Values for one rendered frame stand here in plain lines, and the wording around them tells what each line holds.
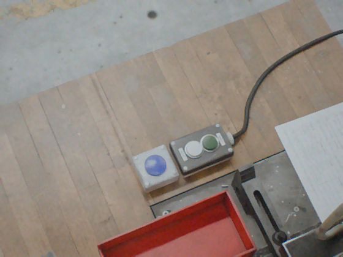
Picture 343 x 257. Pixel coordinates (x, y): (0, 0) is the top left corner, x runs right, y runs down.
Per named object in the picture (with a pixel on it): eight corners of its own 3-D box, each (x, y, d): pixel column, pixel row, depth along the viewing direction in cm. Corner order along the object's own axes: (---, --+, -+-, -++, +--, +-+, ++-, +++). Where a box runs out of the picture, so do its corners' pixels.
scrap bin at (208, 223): (98, 251, 126) (96, 243, 120) (223, 198, 131) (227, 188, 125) (124, 313, 122) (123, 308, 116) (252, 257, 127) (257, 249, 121)
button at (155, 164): (141, 162, 131) (141, 158, 129) (160, 154, 132) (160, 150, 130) (149, 181, 130) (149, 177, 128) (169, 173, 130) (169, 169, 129)
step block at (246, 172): (231, 184, 132) (237, 167, 124) (244, 178, 133) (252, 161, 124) (246, 214, 130) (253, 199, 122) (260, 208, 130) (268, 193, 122)
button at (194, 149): (183, 148, 132) (184, 144, 131) (197, 142, 133) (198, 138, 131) (190, 161, 131) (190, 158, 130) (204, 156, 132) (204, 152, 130)
